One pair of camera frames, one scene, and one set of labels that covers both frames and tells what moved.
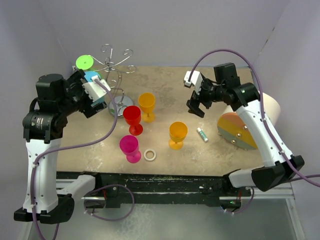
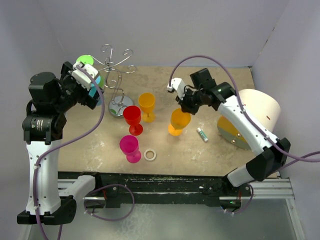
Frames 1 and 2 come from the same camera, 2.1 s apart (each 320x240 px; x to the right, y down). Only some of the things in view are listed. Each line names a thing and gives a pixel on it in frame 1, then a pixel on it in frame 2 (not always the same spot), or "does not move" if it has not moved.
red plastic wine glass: x=132 y=114 does not move
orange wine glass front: x=178 y=131 -> x=179 y=120
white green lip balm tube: x=202 y=134 does not move
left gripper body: x=86 y=108 -> x=82 y=97
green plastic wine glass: x=84 y=62 does not move
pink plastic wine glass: x=129 y=145 does not move
